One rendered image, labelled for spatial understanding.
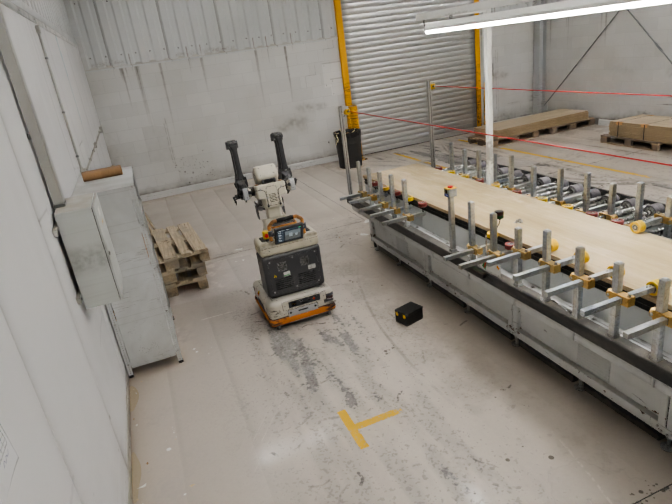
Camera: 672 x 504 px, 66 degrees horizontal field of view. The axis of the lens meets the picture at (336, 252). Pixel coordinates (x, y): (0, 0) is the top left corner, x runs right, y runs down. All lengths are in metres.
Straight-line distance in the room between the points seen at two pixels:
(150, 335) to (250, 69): 7.10
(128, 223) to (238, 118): 6.72
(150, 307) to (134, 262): 0.40
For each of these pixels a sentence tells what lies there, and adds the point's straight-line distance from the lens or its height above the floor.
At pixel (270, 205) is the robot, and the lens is 4.77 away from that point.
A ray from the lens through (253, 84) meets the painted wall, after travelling 10.71.
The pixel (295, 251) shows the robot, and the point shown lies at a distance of 4.60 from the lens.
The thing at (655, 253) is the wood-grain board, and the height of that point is 0.90.
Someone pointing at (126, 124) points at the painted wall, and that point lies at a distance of 10.48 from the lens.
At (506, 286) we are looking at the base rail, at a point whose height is 0.68.
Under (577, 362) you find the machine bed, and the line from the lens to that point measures 3.83.
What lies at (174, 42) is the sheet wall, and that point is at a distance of 10.52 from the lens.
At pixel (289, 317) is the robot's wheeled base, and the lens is 4.73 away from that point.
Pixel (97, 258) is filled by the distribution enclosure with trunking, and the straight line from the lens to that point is 3.34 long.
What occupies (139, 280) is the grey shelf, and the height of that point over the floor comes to 0.81.
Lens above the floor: 2.33
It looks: 22 degrees down
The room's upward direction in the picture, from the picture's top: 8 degrees counter-clockwise
